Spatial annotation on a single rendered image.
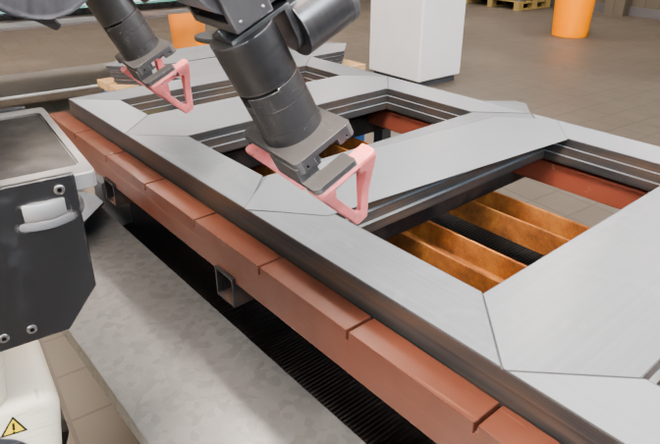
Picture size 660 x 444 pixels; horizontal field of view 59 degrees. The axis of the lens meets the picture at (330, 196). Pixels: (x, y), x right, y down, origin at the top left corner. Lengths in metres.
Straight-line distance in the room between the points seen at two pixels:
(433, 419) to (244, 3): 0.44
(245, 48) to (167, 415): 0.51
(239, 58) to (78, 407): 1.54
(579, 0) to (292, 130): 7.05
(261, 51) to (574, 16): 7.10
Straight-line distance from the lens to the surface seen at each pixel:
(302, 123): 0.52
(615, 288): 0.77
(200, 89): 1.59
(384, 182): 0.96
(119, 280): 1.10
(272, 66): 0.49
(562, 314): 0.70
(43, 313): 0.63
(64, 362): 2.08
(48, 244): 0.60
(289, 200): 0.90
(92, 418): 1.86
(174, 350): 0.92
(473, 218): 1.26
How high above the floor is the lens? 1.25
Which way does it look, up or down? 25 degrees down
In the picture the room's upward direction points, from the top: straight up
